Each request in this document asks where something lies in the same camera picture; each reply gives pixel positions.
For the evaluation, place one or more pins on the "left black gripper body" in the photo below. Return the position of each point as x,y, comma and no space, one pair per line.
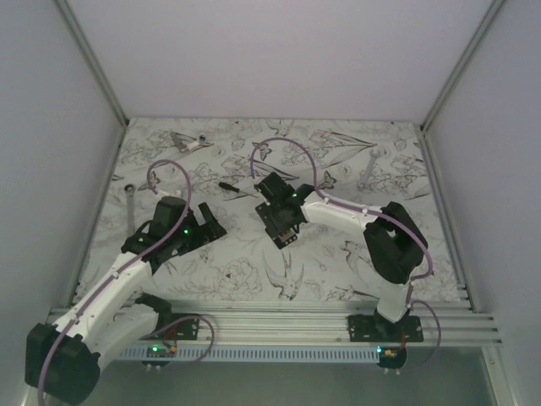
191,235

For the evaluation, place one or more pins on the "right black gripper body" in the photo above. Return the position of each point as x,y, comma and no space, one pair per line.
270,216

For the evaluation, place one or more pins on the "black fuse box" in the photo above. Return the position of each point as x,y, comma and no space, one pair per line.
282,240

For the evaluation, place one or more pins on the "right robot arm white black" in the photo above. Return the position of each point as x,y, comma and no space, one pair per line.
395,245

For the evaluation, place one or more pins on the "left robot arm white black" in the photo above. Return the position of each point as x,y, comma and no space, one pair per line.
65,359

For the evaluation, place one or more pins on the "silver ratchet wrench left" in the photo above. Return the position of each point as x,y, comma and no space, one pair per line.
129,190

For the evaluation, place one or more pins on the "silver open-end wrench right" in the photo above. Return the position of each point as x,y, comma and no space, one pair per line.
364,176

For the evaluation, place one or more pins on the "left controller board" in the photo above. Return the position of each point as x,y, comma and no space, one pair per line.
158,356

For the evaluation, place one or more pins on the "controller board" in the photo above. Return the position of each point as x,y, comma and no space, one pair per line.
158,356
391,359

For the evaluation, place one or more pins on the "right controller board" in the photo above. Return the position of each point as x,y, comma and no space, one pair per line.
391,359

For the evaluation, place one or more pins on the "metal bracket tool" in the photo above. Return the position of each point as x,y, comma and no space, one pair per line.
178,142

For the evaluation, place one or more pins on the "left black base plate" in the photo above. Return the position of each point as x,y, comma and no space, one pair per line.
175,327

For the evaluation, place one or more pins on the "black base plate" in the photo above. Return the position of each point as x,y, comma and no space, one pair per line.
376,329
175,327

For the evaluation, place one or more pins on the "white slotted cable duct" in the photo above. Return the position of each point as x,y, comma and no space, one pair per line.
263,353

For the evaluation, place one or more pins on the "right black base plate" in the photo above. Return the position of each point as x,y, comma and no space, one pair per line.
376,329

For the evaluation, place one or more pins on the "aluminium rail frame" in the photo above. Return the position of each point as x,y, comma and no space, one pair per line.
249,291

